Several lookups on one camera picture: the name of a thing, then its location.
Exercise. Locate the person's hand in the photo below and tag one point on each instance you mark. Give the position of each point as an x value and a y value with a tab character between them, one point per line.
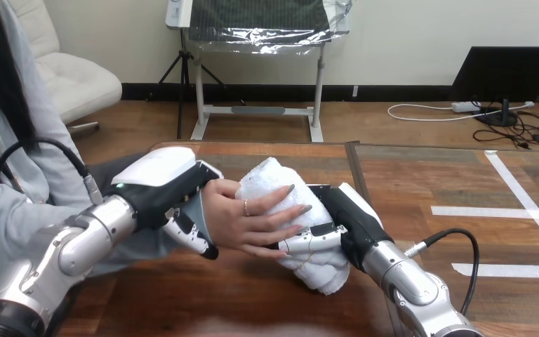
246	218

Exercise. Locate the person's body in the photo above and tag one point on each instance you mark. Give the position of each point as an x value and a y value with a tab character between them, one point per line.
14	139

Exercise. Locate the white desk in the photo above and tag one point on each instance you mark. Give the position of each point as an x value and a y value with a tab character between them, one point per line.
255	109

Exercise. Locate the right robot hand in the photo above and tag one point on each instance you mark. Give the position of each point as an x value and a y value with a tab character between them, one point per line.
353	218

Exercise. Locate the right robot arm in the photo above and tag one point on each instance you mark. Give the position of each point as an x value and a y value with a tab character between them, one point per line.
413	288

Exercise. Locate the white cushioned chair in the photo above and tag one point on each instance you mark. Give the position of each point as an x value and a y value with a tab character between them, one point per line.
72	79

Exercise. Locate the white power strip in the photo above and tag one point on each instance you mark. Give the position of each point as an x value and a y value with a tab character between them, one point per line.
465	107

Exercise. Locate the foil sheet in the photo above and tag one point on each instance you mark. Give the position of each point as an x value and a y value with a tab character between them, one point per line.
269	28

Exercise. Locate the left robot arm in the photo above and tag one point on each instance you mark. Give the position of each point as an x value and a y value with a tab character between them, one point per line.
60	260

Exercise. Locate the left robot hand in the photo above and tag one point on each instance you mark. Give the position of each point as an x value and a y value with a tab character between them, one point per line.
158	183

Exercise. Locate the white towel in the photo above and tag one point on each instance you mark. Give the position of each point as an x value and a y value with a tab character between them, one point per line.
279	186

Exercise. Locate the dark screen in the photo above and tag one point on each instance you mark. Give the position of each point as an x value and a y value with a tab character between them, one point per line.
506	74

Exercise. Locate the black tripod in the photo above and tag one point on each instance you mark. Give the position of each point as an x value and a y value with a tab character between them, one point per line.
183	79

